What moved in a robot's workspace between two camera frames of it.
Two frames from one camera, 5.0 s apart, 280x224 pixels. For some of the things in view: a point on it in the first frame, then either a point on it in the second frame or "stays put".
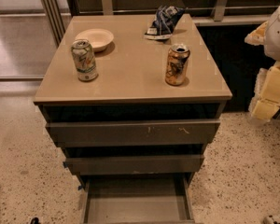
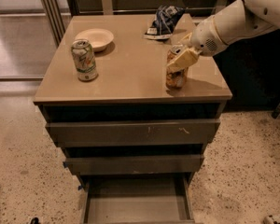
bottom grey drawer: x=138 y=199 stays put
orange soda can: x=176 y=64 stays put
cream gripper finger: x=265 y=109 -> x=187 y=39
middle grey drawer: x=134 y=165 stays put
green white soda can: x=84 y=60 stays put
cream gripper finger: x=257 y=36 -> x=185 y=60
